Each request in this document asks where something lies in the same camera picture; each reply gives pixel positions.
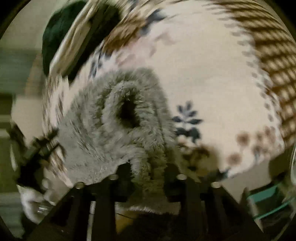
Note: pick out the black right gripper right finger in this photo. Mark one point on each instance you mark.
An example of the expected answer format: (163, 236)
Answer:
(207, 210)

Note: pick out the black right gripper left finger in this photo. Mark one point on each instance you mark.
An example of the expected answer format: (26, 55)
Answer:
(87, 212)

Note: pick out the grey fluffy pants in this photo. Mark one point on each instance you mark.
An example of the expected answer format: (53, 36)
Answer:
(122, 117)

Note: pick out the teal drying rack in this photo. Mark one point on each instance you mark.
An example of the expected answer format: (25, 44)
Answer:
(268, 199)

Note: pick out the floral cream bed blanket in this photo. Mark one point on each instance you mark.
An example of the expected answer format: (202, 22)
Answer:
(226, 68)

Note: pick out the folded white towel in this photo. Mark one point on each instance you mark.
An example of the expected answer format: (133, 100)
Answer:
(72, 42)

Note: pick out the folded dark green garment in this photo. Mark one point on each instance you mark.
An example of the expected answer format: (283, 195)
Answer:
(104, 21)

